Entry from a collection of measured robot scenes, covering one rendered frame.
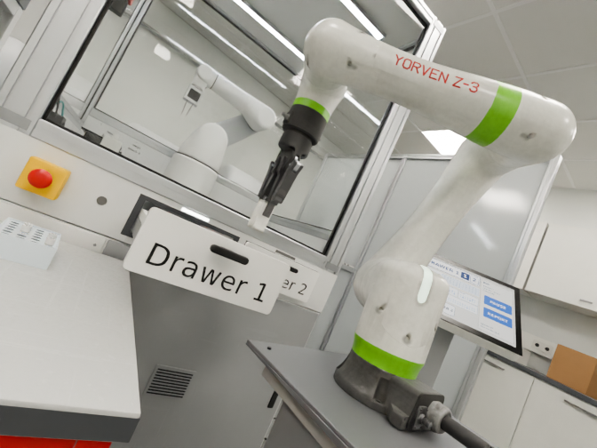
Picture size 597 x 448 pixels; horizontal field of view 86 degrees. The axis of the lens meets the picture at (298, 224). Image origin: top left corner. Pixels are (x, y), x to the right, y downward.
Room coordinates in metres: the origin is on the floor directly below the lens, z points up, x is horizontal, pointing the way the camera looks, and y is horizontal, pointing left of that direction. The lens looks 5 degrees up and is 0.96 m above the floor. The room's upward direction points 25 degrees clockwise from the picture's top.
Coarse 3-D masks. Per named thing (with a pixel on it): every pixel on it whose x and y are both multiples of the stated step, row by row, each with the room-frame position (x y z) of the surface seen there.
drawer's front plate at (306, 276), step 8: (256, 248) 0.97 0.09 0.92; (272, 256) 1.00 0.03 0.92; (280, 256) 1.02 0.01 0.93; (288, 264) 1.03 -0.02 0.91; (296, 264) 1.05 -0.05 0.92; (304, 272) 1.07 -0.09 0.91; (312, 272) 1.08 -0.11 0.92; (288, 280) 1.05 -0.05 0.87; (296, 280) 1.06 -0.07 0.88; (304, 280) 1.08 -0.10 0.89; (312, 280) 1.09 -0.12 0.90; (288, 288) 1.05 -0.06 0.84; (296, 288) 1.07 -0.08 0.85; (304, 288) 1.08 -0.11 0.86; (312, 288) 1.10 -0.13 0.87; (296, 296) 1.07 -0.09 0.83; (304, 296) 1.09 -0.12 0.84
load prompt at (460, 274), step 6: (432, 264) 1.28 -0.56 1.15; (438, 264) 1.29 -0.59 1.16; (444, 264) 1.29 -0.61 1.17; (444, 270) 1.27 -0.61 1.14; (450, 270) 1.27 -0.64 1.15; (456, 270) 1.27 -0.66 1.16; (462, 270) 1.28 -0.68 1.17; (456, 276) 1.25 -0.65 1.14; (462, 276) 1.25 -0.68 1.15; (468, 276) 1.26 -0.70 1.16; (474, 276) 1.26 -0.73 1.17; (468, 282) 1.24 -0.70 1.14; (474, 282) 1.24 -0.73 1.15
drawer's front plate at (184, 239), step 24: (168, 216) 0.54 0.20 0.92; (144, 240) 0.53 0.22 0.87; (168, 240) 0.55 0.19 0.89; (192, 240) 0.56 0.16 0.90; (216, 240) 0.58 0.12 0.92; (144, 264) 0.54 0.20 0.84; (168, 264) 0.55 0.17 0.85; (192, 264) 0.57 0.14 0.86; (216, 264) 0.59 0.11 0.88; (240, 264) 0.61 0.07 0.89; (264, 264) 0.64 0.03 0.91; (192, 288) 0.58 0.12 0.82; (216, 288) 0.60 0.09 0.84; (240, 288) 0.62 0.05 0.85; (264, 312) 0.66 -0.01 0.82
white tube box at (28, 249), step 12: (0, 228) 0.52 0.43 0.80; (12, 228) 0.55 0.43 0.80; (36, 228) 0.61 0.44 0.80; (0, 240) 0.50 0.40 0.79; (12, 240) 0.51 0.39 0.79; (24, 240) 0.52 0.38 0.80; (36, 240) 0.56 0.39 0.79; (0, 252) 0.50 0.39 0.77; (12, 252) 0.51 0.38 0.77; (24, 252) 0.52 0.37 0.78; (36, 252) 0.53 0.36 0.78; (48, 252) 0.54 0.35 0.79; (24, 264) 0.52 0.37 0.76; (36, 264) 0.53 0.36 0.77; (48, 264) 0.54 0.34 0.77
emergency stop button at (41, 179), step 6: (30, 174) 0.65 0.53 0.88; (36, 174) 0.66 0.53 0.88; (42, 174) 0.66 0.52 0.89; (48, 174) 0.67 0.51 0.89; (30, 180) 0.66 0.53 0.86; (36, 180) 0.66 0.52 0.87; (42, 180) 0.66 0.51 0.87; (48, 180) 0.67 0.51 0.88; (36, 186) 0.66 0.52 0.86; (42, 186) 0.67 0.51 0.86; (48, 186) 0.67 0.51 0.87
